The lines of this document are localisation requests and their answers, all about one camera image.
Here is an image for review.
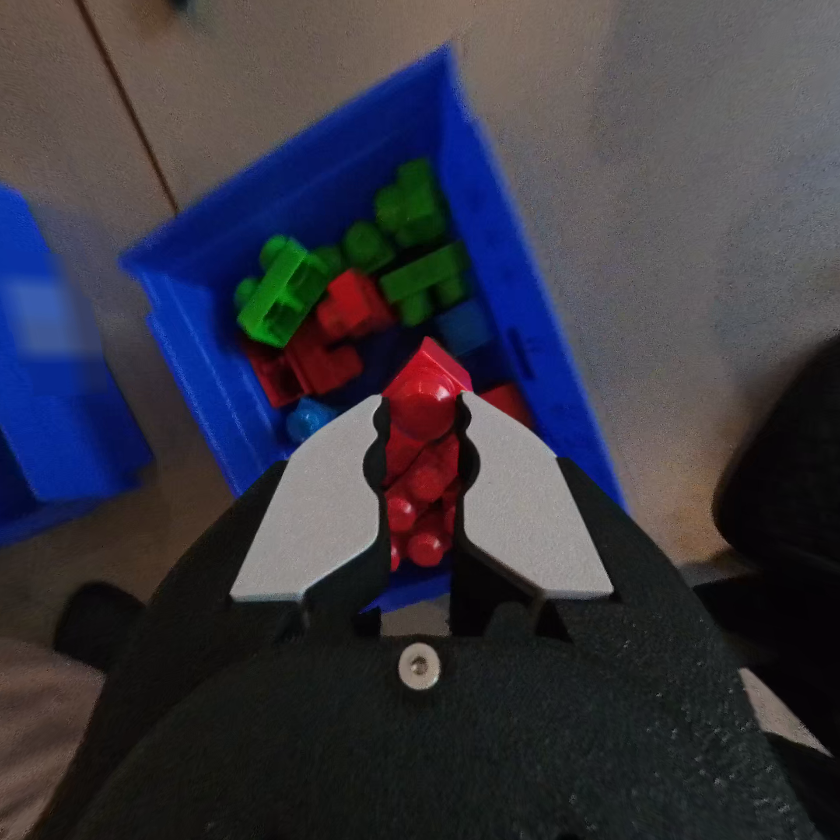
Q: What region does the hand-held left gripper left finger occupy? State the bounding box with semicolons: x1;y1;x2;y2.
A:
230;394;393;627

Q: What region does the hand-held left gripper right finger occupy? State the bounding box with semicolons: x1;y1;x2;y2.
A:
450;391;616;643

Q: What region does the red mega block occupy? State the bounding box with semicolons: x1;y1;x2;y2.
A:
381;336;475;572

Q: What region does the pile of mega blocks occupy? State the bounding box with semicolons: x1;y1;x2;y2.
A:
233;157;536;447

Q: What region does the blue plastic bin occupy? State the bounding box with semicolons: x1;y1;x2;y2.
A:
118;42;631;614
0;182;156;549

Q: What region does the black textured mat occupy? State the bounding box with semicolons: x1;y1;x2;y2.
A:
712;335;840;581

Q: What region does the grey cloth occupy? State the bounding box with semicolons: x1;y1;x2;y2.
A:
0;635;109;840

